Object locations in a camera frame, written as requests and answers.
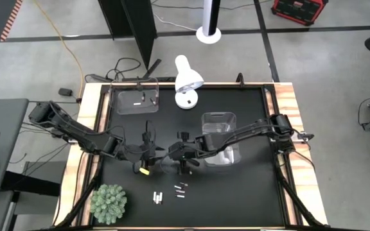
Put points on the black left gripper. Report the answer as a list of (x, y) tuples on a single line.
[(147, 152)]

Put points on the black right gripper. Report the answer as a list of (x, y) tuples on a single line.
[(183, 152)]

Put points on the black copper-top AAA battery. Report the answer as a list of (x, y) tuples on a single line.
[(184, 184), (143, 96), (153, 101)]

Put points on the clear plastic bin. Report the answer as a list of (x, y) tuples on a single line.
[(130, 107), (218, 120)]

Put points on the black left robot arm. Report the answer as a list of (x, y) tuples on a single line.
[(75, 131)]

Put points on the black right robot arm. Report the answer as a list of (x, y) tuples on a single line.
[(236, 133)]

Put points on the black power strip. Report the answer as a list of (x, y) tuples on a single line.
[(165, 78)]

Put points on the green spiky plant ball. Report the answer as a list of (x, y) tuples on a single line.
[(108, 202)]

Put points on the white desk lamp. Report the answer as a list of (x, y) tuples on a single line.
[(188, 77)]

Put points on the black table clamp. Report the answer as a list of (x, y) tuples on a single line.
[(240, 80)]

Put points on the black power adapter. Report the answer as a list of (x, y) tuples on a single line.
[(65, 92)]

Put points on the white pole with round base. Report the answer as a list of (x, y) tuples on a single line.
[(208, 35)]

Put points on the black partition panel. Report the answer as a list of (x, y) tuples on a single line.
[(127, 16)]

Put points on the grey desk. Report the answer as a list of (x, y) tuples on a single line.
[(5, 138)]

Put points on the red and black toolbox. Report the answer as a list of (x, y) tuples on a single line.
[(297, 11)]

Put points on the black aluminium table frame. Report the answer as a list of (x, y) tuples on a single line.
[(267, 87)]

